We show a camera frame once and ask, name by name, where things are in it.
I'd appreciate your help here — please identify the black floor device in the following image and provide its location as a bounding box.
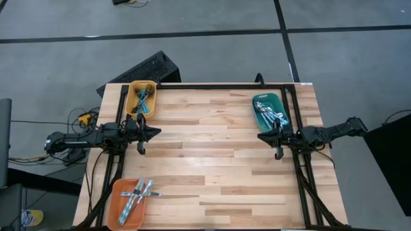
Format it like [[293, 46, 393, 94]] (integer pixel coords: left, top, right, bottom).
[[111, 0, 150, 8]]

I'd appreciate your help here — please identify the yellow bag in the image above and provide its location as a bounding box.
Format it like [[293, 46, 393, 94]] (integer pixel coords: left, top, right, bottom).
[[21, 209, 44, 228]]

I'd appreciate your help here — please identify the black floor cable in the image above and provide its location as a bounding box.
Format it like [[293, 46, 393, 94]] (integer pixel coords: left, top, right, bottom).
[[381, 109, 411, 126]]

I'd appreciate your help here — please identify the black perforated box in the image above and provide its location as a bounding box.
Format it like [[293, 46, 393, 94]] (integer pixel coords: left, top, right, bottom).
[[96, 50, 182, 99]]

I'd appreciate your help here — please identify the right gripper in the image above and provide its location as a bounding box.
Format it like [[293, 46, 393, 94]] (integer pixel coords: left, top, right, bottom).
[[258, 117, 304, 160]]

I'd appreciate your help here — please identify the orange plastic bin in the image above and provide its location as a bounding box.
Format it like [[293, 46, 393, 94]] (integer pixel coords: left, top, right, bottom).
[[107, 178, 149, 231]]

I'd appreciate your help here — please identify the dark grey box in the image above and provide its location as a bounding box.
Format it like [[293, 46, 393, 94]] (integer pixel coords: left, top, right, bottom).
[[0, 183, 26, 231]]

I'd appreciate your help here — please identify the teal plastic bin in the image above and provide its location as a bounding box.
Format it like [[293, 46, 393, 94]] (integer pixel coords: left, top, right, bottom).
[[251, 92, 290, 133]]

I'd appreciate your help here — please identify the yellow plastic bin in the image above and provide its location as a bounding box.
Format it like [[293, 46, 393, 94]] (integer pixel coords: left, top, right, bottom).
[[124, 80, 158, 119]]

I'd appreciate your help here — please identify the black floor stand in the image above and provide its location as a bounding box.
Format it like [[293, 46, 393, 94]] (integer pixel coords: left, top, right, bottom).
[[62, 147, 89, 167]]

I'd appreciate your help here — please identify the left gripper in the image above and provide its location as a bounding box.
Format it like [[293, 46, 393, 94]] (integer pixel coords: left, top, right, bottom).
[[127, 112, 162, 155]]

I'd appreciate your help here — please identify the black cabinet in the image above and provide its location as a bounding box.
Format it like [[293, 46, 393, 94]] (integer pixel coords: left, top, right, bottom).
[[362, 114, 411, 218]]

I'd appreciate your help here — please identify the yellow floor cable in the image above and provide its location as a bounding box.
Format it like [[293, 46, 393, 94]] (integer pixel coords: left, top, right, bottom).
[[8, 150, 65, 163]]

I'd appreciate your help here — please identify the grey panel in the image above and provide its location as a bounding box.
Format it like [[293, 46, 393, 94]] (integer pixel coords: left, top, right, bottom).
[[0, 98, 13, 190]]

